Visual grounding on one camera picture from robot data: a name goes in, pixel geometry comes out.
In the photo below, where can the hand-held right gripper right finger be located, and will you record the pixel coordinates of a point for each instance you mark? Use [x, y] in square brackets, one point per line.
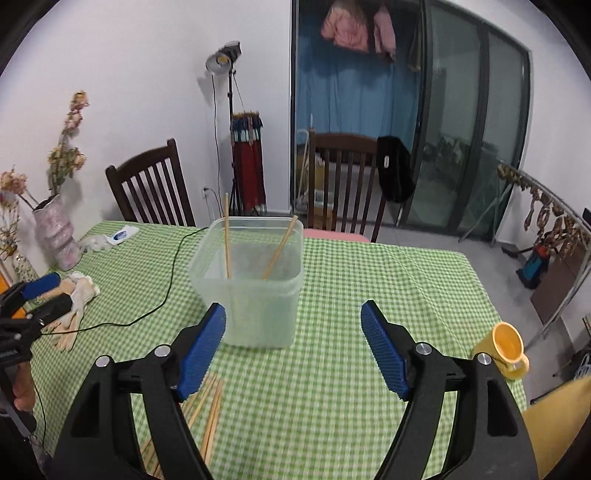
[383, 350]

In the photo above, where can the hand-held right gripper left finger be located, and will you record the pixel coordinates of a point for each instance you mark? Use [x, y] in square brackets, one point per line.
[203, 350]

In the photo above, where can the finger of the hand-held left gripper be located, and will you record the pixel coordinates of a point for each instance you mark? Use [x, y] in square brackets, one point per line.
[41, 284]
[51, 310]

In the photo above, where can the pile of wooden chopsticks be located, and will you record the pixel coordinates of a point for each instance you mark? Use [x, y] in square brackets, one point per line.
[213, 415]

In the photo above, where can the translucent plastic container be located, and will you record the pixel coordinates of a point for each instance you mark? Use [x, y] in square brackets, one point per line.
[258, 300]

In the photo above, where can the light bamboo chopstick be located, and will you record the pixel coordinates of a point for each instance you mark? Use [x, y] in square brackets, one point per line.
[226, 230]
[281, 247]

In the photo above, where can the person's left hand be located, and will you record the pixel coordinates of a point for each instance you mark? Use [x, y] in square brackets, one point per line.
[24, 385]

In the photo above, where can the white knit work glove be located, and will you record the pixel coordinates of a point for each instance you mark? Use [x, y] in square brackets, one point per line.
[67, 334]
[85, 290]

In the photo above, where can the pink patterned vase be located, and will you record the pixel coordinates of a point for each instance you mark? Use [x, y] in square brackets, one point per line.
[57, 235]

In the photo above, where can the green checkered tablecloth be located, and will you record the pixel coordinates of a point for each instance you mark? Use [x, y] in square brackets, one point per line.
[323, 392]

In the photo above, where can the dried flower stems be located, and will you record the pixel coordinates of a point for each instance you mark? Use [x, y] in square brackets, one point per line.
[14, 182]
[62, 159]

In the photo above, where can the yellow cup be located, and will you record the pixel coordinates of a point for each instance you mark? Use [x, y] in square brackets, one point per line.
[501, 355]

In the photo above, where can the pink seat cushion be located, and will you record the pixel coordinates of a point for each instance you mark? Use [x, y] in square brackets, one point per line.
[332, 234]

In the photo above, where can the dark wooden chair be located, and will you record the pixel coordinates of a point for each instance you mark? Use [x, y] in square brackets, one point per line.
[344, 184]
[152, 184]

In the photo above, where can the blue and orange appliance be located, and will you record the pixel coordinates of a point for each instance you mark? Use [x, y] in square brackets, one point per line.
[535, 267]

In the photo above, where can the black bag on chair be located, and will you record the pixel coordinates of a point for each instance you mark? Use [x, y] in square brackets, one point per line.
[395, 170]

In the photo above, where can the brown board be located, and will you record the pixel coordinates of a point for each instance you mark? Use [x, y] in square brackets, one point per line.
[556, 286]

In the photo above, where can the red fabric rack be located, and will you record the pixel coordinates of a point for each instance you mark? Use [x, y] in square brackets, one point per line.
[249, 170]

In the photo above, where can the row of hanging dried meat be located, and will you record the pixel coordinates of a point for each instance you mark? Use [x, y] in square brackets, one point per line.
[561, 230]

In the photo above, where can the sliding glass door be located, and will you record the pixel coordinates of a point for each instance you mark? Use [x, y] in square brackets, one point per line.
[457, 138]

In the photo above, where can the metal drying rack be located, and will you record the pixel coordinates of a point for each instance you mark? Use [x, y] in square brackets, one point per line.
[540, 188]

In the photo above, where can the blue curtain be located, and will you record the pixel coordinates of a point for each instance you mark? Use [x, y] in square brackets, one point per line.
[341, 92]

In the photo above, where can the studio light on stand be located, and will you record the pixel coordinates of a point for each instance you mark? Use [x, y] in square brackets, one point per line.
[224, 57]

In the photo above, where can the small pink jacket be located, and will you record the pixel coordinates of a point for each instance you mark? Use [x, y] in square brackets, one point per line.
[384, 32]

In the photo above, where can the large pink jacket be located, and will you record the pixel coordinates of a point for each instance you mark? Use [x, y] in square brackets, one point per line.
[344, 27]

